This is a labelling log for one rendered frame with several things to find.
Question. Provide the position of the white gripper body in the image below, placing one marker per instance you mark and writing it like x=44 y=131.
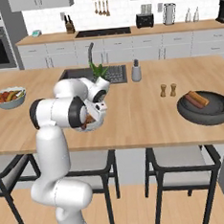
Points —
x=101 y=109

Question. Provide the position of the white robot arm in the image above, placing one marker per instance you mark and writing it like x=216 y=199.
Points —
x=54 y=160

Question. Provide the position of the light blue fruit bowl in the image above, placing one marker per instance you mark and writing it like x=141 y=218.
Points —
x=10 y=103

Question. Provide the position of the brown sausage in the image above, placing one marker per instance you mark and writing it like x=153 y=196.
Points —
x=193 y=103

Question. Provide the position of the tan hot dog bun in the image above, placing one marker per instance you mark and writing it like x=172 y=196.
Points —
x=199 y=98

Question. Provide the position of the dark grey bowl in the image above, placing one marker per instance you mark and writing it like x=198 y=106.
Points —
x=213 y=111

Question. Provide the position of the green plant in white pot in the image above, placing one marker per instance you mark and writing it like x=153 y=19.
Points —
x=98 y=72

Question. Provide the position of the dark sink basin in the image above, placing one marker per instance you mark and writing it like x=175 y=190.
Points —
x=117 y=74

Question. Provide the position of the grey sink tap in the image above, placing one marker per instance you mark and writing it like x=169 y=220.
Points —
x=90 y=53

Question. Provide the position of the wooden shaker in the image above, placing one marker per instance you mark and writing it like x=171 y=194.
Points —
x=173 y=90
x=163 y=91

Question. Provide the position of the white base cupboards run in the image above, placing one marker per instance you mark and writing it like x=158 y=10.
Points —
x=143 y=47

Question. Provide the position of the black hob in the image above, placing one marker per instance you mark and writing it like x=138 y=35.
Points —
x=103 y=32

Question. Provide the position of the wooden knife block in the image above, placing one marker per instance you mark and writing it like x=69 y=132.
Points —
x=70 y=26

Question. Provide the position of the yellow banana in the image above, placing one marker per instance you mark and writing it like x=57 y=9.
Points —
x=10 y=96

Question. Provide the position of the black toaster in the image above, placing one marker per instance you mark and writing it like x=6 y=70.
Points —
x=145 y=20

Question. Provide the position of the small teal kitchen scale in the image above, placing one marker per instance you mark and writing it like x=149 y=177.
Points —
x=36 y=33

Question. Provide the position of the red fruit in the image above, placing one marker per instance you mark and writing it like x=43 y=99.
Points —
x=1 y=96

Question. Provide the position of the steel kettle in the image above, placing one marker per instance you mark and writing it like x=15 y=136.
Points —
x=169 y=14

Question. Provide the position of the white bottle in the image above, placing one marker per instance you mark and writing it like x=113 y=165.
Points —
x=188 y=16
x=196 y=15

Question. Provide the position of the black coffee machine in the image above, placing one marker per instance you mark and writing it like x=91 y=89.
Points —
x=221 y=11

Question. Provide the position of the black frame stool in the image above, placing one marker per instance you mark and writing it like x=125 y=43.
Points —
x=103 y=169
x=182 y=162
x=4 y=177

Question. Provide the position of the rail with hanging tools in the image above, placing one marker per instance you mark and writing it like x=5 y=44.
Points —
x=102 y=7

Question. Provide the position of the white wall cupboards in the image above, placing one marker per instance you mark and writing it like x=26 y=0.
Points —
x=40 y=1

